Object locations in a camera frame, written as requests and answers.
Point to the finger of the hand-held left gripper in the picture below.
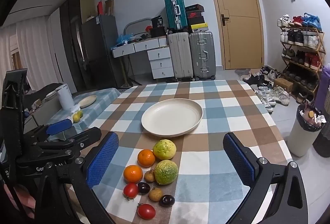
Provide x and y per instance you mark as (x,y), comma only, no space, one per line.
(82,140)
(59,127)

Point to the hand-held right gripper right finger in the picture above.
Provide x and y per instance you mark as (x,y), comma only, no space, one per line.
(238,159)

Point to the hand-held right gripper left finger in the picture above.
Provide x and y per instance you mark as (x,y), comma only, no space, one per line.
(103,159)

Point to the orange mandarin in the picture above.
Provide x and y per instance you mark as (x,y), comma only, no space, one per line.
(146,158)
(133,174)

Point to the red tomato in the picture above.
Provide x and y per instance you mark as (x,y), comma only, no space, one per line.
(130,190)
(146,211)

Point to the brown longan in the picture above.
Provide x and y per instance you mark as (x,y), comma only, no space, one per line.
(149,176)
(155,194)

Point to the dark purple plum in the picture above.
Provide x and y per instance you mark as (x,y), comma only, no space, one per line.
(166,200)
(143,188)

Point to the green bumpy citrus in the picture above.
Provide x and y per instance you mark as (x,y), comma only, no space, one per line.
(166,172)

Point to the cream round plate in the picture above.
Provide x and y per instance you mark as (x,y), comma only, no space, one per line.
(172,117)

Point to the person's left hand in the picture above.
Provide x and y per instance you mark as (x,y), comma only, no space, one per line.
(24,206)

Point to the small yellow-green lime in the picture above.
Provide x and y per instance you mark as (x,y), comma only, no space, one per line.
(80,113)
(76,117)

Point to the white cylindrical container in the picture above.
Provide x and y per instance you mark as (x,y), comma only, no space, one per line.
(65,97)

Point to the brown blue checked tablecloth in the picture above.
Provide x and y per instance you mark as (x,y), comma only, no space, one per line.
(206,151)

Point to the small beige plate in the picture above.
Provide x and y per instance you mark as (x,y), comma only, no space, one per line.
(87,101)

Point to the black chair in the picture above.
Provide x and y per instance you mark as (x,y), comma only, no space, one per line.
(43,90)

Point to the yellow-green smooth citrus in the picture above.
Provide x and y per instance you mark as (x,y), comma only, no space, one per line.
(164,149)

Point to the white trash bin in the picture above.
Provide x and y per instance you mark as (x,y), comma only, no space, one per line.
(303,139)

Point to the scattered pile of shoes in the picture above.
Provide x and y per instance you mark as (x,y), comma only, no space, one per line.
(268,95)

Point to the white curtain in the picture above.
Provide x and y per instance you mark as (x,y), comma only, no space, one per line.
(33,46)

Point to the dark grey refrigerator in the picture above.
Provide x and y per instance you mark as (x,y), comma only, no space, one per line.
(100,51)

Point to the grey doormat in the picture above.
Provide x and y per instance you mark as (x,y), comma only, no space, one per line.
(242,72)

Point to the brown cardboard box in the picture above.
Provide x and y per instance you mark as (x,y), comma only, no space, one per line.
(283,84)

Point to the dark tall wardrobe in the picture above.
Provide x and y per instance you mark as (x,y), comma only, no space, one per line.
(74,20)

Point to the silver hard suitcase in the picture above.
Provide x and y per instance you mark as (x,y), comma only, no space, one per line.
(202,56)

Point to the blue plastic bag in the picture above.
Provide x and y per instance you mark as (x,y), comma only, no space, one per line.
(125,39)

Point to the white desk with drawers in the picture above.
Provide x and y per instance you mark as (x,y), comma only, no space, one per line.
(159,59)

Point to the purple bag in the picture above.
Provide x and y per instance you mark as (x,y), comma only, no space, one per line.
(322,85)

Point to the beige hard suitcase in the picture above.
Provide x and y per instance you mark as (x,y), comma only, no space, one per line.
(180,56)

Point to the tan wooden door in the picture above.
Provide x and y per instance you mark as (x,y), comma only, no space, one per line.
(239,38)

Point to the brown paper bag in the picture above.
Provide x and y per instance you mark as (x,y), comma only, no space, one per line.
(109,7)

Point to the rows of assorted sneakers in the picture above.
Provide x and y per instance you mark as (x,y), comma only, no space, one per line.
(299,38)

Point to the yellow black shoe box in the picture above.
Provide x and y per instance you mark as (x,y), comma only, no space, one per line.
(199,27)

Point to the wooden shoe rack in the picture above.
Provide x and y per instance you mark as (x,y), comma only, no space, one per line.
(319,46)

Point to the black carton box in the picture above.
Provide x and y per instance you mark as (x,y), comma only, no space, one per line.
(158,22)

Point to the red black shoe box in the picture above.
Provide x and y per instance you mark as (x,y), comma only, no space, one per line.
(194,15)

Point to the teal hard suitcase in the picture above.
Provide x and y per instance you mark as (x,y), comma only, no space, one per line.
(175,11)

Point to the grey arched metal frame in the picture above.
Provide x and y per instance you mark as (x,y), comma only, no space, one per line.
(136,20)

